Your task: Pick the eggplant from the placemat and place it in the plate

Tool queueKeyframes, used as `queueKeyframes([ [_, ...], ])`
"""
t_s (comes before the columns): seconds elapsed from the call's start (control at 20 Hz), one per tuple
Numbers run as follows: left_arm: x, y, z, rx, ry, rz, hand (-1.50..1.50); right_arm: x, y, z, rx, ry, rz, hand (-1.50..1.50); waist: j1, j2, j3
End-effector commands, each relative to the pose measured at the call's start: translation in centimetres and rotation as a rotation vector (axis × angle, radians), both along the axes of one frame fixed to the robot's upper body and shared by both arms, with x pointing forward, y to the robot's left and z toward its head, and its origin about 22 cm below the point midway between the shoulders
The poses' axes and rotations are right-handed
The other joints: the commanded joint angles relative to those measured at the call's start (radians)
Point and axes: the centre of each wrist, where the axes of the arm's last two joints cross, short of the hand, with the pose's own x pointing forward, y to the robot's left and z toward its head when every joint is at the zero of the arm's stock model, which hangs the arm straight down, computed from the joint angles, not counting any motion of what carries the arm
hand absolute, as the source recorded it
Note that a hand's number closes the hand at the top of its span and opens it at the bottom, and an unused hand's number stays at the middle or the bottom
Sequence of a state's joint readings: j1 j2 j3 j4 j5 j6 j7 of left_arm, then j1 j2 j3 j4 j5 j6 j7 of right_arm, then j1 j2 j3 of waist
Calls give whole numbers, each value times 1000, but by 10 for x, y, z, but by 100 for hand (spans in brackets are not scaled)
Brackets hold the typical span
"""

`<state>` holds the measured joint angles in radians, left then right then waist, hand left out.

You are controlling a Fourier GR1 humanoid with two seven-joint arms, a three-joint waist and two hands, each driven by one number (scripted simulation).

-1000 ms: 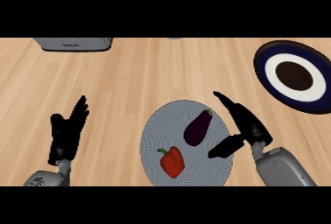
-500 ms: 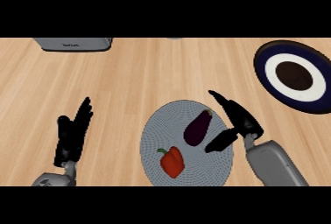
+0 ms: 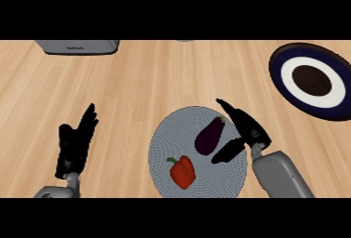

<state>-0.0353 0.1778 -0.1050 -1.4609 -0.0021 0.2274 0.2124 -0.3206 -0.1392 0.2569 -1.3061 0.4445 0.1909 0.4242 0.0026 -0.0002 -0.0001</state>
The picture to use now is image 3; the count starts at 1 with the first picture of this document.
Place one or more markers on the navy and white plate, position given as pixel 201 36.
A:
pixel 311 80

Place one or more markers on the red bell pepper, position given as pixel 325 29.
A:
pixel 184 173

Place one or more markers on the round grey placemat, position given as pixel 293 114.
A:
pixel 184 145

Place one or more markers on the dark purple eggplant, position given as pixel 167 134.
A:
pixel 210 136

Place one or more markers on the grey appliance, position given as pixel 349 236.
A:
pixel 78 46

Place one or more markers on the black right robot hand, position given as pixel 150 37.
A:
pixel 247 125

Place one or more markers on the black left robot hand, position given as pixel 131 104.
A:
pixel 73 145

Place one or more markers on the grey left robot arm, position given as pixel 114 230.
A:
pixel 63 187

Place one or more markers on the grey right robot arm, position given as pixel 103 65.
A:
pixel 280 175

